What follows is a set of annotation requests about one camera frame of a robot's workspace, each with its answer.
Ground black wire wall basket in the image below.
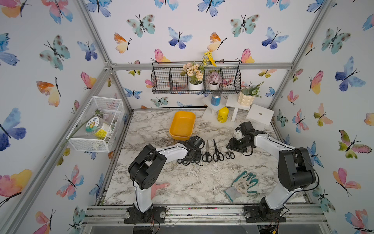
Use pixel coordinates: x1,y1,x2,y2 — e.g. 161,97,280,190
151,60,242,94

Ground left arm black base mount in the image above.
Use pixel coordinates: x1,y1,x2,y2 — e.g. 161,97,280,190
124,204,166,224

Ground all black scissors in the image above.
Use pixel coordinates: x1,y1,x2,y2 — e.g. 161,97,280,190
212,140,225,162

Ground cream flowers in white pot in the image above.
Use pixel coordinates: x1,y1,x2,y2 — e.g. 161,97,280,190
180,62,204,91

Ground succulent in cream bubble pot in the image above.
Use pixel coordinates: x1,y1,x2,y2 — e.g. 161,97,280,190
237,82,264,107

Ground pink plastic scoop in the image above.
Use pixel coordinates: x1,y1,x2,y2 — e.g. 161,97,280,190
151,182,170,199

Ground yellow plastic storage box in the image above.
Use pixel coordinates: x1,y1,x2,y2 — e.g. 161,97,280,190
169,111,196,141

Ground purple flowers in white pot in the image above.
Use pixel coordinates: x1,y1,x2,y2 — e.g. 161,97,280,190
207,71,223,91

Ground yellow plastic canister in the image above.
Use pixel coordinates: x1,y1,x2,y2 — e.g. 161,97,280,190
217,107,229,123

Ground yellow artificial flower stem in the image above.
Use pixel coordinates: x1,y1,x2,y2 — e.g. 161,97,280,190
202,51,216,67

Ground small black scissors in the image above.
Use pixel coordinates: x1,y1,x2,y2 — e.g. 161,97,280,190
225,149,235,160

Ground clear acrylic wall box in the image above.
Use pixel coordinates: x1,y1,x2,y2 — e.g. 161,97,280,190
66,96,125,153

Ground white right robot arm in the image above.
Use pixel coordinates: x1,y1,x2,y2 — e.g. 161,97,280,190
227,121,318,212

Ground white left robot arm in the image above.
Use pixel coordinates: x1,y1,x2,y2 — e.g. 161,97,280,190
128,136,206,214

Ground green white work glove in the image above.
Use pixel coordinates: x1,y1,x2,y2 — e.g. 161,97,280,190
224,171,259,202

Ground blue handled scissors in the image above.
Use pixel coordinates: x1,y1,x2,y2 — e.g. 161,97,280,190
177,158,195,166

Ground aluminium front rail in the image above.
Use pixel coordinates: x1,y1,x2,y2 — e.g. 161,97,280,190
83,204,327,226

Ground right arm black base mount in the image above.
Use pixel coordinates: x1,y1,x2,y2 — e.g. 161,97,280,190
243,197,286,223

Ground round green labelled tin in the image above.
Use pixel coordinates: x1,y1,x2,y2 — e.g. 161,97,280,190
85,117,111,140

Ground white tiered display stand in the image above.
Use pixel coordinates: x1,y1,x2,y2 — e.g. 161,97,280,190
202,94,274,127

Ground black handled steel scissors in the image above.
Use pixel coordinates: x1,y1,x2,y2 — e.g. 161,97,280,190
202,140,213,163

